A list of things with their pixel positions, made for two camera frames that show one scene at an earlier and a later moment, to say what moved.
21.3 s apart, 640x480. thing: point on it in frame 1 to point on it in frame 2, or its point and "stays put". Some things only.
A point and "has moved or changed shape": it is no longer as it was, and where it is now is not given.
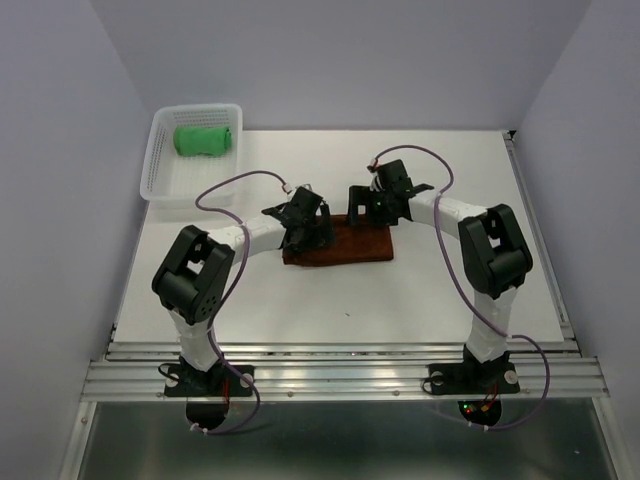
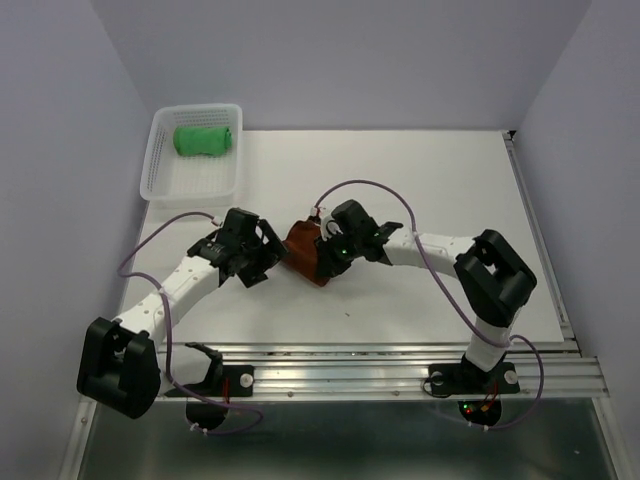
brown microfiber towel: (352, 244) has moved or changed shape
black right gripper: (363, 195) to (329, 267)
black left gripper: (321, 235) to (272, 253)
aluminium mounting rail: (548, 371) stays put
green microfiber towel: (195, 140) stays put
